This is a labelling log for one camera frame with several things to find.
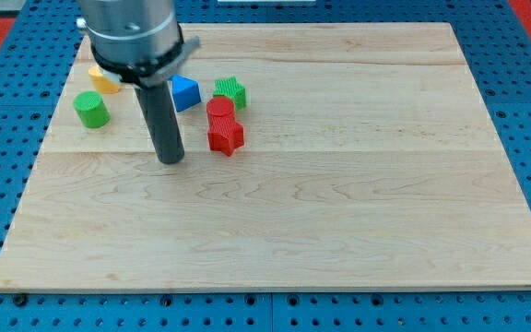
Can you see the green star block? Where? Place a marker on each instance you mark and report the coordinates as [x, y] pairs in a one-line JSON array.
[[230, 87]]

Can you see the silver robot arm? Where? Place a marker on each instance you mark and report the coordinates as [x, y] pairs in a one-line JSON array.
[[141, 43]]

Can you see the red star block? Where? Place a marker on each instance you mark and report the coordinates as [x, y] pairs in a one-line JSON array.
[[225, 135]]

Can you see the blue triangle block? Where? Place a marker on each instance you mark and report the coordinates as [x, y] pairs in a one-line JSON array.
[[185, 93]]

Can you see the red cylinder block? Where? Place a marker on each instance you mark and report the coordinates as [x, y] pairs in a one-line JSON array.
[[218, 109]]

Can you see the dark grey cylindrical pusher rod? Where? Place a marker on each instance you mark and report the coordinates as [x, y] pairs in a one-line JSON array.
[[158, 112]]

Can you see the yellow block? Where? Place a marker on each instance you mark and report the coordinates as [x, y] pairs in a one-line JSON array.
[[101, 83]]

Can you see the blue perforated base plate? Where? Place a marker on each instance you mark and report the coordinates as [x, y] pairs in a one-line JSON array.
[[34, 64]]

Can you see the green cylinder block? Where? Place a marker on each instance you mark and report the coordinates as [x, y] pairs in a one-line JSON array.
[[91, 109]]

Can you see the wooden board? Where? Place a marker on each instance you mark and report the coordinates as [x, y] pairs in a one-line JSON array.
[[370, 164]]

